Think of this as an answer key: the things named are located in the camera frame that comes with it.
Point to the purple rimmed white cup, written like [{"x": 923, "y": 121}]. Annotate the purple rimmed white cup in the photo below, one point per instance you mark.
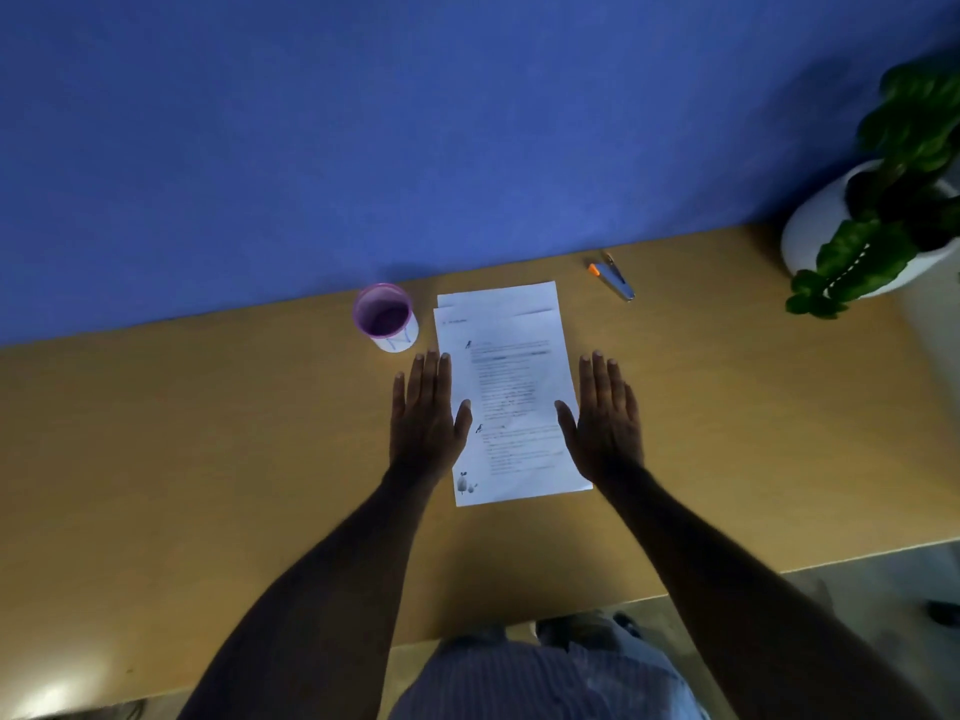
[{"x": 386, "y": 319}]

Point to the person's left hand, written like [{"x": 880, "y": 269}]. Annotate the person's left hand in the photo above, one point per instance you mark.
[{"x": 424, "y": 434}]

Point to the printed white paper sheet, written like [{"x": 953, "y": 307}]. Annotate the printed white paper sheet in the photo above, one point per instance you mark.
[{"x": 510, "y": 397}]

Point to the person's left thumb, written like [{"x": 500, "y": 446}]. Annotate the person's left thumb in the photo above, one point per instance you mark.
[{"x": 463, "y": 418}]

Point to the person's right hand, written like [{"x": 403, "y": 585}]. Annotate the person's right hand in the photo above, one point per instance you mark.
[{"x": 607, "y": 434}]

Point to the person's shoes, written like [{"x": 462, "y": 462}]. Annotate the person's shoes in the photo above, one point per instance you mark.
[{"x": 592, "y": 628}]

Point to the person's left forearm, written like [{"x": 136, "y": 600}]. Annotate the person's left forearm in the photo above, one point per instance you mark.
[{"x": 315, "y": 592}]

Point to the person's right middle finger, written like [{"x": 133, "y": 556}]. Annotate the person's right middle finger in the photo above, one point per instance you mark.
[{"x": 601, "y": 378}]

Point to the person's right forearm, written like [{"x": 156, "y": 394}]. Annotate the person's right forearm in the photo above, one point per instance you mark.
[{"x": 742, "y": 607}]

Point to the green leafy plant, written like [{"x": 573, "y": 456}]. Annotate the green leafy plant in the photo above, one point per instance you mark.
[{"x": 892, "y": 187}]

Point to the person's right thumb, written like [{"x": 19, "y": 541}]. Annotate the person's right thumb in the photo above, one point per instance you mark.
[{"x": 566, "y": 419}]

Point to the person's right little finger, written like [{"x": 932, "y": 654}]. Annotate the person's right little finger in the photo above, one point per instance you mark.
[{"x": 631, "y": 403}]

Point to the person's left middle finger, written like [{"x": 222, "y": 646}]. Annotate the person's left middle finger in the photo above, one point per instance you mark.
[{"x": 430, "y": 378}]

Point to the white plant pot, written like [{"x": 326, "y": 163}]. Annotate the white plant pot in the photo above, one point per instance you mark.
[{"x": 825, "y": 224}]

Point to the person's left little finger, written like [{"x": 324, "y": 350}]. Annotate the person's left little finger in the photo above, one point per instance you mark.
[{"x": 398, "y": 395}]

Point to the person's striped shirt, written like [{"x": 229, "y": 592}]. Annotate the person's striped shirt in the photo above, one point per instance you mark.
[{"x": 547, "y": 682}]

